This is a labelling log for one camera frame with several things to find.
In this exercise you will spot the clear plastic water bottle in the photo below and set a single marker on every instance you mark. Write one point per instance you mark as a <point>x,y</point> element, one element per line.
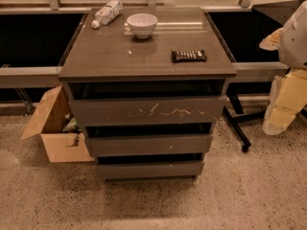
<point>107,13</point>

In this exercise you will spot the green trash in box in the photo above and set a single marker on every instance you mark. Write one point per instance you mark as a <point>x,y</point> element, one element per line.
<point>71,125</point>

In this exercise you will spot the open cardboard box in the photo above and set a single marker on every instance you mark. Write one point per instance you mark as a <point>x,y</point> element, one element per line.
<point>48,121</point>

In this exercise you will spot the dark chocolate bar wrapper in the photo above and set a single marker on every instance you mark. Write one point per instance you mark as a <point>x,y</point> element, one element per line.
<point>188,56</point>

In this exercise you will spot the grey drawer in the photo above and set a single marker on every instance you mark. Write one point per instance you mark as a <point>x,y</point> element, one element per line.
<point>152,111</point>
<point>150,170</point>
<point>148,145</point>

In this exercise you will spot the grey top drawer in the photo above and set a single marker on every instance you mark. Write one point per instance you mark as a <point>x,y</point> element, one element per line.
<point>152,111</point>

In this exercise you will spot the white ceramic bowl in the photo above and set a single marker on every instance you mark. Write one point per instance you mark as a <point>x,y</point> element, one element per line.
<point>142,25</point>

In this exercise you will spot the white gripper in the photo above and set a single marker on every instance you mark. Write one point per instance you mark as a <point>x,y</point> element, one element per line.
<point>295,42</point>

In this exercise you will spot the dark grey drawer cabinet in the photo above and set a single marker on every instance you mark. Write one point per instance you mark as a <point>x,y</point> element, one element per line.
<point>112,63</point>

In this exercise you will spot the grey middle drawer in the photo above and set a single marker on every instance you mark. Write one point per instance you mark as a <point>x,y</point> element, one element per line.
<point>148,145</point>

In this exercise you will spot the black rolling stand table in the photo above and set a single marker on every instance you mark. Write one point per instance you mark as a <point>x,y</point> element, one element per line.
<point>267,77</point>

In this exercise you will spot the grey bottom drawer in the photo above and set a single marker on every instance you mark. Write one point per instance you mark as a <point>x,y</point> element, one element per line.
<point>150,170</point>

